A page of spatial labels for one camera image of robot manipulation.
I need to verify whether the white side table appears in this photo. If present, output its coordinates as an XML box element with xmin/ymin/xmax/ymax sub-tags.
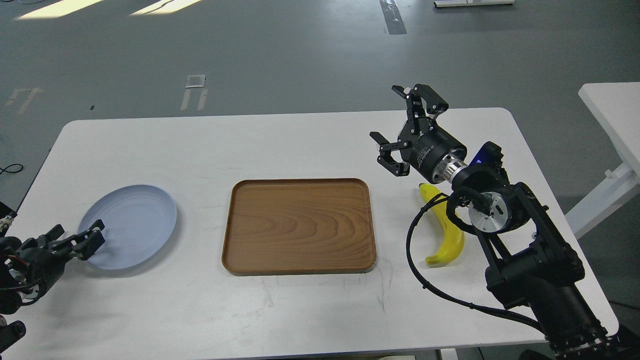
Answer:
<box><xmin>565</xmin><ymin>82</ymin><xmax>640</xmax><ymax>239</ymax></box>

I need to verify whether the wooden tray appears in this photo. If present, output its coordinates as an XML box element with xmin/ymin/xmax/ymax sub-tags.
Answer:
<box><xmin>221</xmin><ymin>178</ymin><xmax>377</xmax><ymax>276</ymax></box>

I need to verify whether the light blue plate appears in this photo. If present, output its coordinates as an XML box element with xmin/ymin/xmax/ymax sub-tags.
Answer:
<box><xmin>78</xmin><ymin>184</ymin><xmax>178</xmax><ymax>271</ymax></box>

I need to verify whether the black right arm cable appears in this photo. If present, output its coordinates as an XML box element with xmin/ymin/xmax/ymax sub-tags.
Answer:
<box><xmin>405</xmin><ymin>192</ymin><xmax>543</xmax><ymax>331</ymax></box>

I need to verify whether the yellow banana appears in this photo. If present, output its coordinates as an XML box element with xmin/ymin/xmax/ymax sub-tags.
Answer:
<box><xmin>418</xmin><ymin>182</ymin><xmax>466</xmax><ymax>268</ymax></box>

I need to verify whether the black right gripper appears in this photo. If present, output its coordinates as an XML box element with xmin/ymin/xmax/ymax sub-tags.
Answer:
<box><xmin>370</xmin><ymin>84</ymin><xmax>467</xmax><ymax>184</ymax></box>

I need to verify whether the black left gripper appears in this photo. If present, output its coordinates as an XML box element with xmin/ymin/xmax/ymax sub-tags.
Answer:
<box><xmin>10</xmin><ymin>219</ymin><xmax>106</xmax><ymax>296</ymax></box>

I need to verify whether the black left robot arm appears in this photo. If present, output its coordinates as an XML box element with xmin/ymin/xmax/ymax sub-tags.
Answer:
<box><xmin>0</xmin><ymin>210</ymin><xmax>105</xmax><ymax>352</ymax></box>

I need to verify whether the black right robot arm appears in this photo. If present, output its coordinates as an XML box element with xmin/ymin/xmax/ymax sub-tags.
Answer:
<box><xmin>370</xmin><ymin>84</ymin><xmax>639</xmax><ymax>360</ymax></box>

